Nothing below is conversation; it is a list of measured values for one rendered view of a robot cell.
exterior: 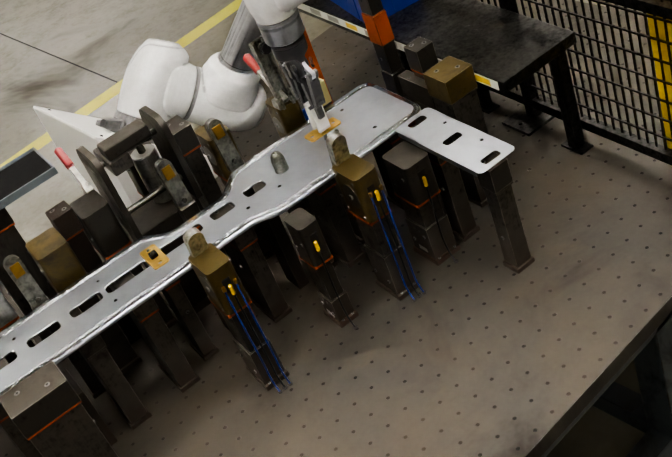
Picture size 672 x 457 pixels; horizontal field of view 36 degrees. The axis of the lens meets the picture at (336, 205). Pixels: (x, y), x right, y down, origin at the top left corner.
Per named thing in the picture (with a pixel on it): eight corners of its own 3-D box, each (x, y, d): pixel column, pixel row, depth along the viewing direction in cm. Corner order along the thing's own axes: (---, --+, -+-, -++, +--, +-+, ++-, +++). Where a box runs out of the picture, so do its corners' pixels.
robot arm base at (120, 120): (81, 121, 285) (86, 102, 284) (143, 132, 302) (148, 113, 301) (121, 139, 274) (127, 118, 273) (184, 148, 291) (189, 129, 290)
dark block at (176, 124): (240, 269, 257) (172, 134, 232) (226, 258, 262) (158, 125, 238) (256, 258, 259) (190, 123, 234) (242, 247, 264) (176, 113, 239)
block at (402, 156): (446, 273, 233) (412, 176, 217) (413, 252, 242) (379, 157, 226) (470, 254, 236) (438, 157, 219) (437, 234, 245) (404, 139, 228)
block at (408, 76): (460, 190, 254) (428, 89, 236) (429, 173, 263) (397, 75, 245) (469, 183, 255) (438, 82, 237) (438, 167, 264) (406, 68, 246)
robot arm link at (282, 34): (282, -2, 220) (292, 22, 223) (248, 20, 217) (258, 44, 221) (305, 8, 213) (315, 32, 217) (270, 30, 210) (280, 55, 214)
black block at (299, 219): (349, 336, 228) (305, 237, 210) (324, 316, 235) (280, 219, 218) (367, 322, 229) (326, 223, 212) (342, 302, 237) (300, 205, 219)
